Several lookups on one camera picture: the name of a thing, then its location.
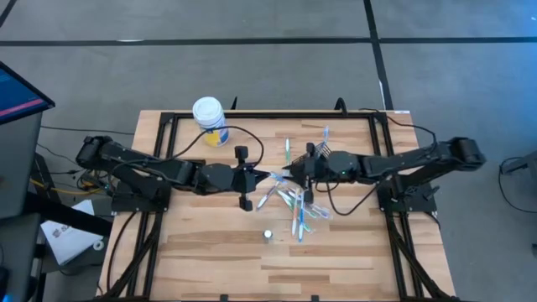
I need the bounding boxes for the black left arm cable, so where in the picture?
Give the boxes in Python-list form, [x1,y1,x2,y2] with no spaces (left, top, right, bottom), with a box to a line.
[165,124,265,169]

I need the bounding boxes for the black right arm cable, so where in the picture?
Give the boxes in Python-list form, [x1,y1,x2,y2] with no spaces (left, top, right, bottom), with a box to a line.
[358,107,440,148]

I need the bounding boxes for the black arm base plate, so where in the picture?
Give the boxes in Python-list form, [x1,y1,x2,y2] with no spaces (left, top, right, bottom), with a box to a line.
[111,180,172,213]
[377,180,437,213]

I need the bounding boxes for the Lysol disinfecting wipes canister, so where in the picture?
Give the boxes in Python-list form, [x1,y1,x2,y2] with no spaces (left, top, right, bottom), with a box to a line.
[191,96,230,148]

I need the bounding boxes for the black aluminium table frame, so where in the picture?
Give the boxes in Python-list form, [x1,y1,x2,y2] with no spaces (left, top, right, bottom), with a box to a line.
[95,109,458,302]

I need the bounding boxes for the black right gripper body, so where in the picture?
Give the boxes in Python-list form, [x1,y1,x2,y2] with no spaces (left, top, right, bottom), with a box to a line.
[304,157,332,184]

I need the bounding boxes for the yellow cable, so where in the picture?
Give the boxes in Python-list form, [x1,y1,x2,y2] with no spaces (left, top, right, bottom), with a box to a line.
[29,178,104,196]

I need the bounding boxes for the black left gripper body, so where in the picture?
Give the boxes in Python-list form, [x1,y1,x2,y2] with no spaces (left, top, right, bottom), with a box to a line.
[229,164,258,190]

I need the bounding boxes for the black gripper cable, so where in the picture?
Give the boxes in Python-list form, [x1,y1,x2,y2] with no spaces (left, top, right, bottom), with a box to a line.
[314,180,381,217]

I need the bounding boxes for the orange toothbrush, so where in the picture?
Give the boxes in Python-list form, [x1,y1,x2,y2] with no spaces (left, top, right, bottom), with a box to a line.
[291,188,301,237]

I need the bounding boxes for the black wire basket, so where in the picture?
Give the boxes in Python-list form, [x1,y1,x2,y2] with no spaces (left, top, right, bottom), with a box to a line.
[290,142,335,169]

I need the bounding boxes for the black floor cable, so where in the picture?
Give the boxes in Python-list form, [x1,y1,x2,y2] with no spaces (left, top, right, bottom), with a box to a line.
[498,156,537,215]
[39,125,136,137]

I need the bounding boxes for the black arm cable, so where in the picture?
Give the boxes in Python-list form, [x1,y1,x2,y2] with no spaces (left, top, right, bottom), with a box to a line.
[165,124,265,169]
[358,107,440,148]

